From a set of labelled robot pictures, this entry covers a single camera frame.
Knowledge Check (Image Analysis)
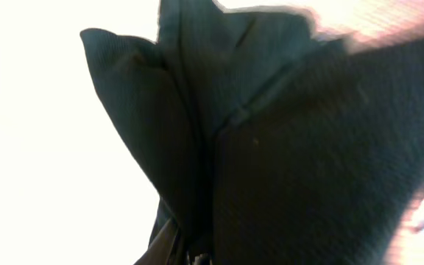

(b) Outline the black polo shirt with logo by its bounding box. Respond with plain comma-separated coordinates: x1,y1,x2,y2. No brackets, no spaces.
80,1,424,264

